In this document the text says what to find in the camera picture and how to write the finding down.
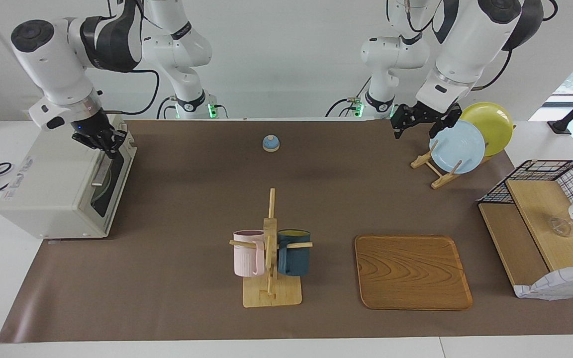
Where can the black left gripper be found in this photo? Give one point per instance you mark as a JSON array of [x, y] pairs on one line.
[[418, 113]]

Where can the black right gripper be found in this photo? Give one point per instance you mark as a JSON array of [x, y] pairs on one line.
[[93, 130]]

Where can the glass oven door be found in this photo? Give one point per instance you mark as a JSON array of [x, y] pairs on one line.
[[117, 179]]

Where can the wooden mug rack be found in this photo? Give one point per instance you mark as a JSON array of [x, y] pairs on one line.
[[270, 293]]

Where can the light blue plate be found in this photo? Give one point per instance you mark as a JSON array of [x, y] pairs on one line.
[[460, 149]]

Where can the clear glass cup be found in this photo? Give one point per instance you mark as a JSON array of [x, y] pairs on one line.
[[561, 226]]

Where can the light wooden shelf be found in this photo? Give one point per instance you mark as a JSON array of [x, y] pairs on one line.
[[540, 209]]

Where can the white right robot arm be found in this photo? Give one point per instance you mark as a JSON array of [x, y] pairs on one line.
[[52, 59]]

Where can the brown wooden tray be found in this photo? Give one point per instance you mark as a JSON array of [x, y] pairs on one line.
[[411, 273]]

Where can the brown table mat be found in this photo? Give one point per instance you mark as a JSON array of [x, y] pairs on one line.
[[192, 199]]

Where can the dark blue mug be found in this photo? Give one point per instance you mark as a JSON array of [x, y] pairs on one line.
[[296, 258]]

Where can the white checked cloth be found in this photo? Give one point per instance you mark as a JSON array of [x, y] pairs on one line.
[[560, 286]]

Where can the wooden plate rack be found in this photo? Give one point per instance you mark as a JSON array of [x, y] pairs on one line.
[[438, 174]]

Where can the small blue call bell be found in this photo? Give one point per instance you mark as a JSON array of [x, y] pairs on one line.
[[271, 143]]

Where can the pink mug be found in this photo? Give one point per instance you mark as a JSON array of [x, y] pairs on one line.
[[246, 256]]

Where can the white toaster oven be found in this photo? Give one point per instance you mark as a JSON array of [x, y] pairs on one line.
[[52, 189]]

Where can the yellow plate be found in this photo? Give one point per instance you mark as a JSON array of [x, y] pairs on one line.
[[495, 124]]

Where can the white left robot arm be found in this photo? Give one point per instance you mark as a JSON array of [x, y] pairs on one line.
[[470, 44]]

